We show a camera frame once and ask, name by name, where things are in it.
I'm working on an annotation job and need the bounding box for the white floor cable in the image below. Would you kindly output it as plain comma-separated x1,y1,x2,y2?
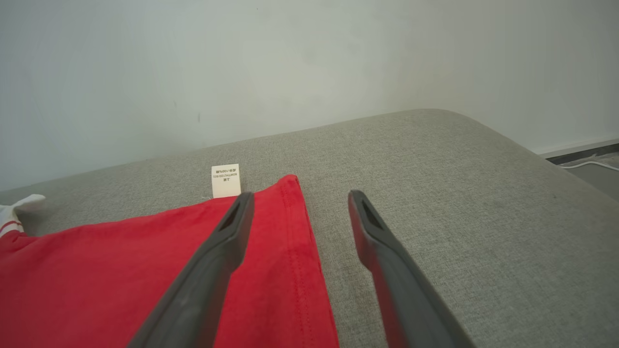
560,160,619,172

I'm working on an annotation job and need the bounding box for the red shirt with striped cuffs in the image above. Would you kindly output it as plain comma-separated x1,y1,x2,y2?
0,164,340,348

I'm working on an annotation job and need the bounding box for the white baseboard strip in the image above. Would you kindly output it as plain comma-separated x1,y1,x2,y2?
538,137,619,159

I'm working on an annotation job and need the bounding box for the grey fabric sofa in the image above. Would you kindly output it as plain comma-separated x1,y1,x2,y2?
0,109,619,348

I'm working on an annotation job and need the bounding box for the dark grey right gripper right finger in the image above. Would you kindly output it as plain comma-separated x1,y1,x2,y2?
348,190,477,348

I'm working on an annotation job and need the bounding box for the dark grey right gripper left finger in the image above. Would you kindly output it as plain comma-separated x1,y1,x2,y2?
128,192,255,348

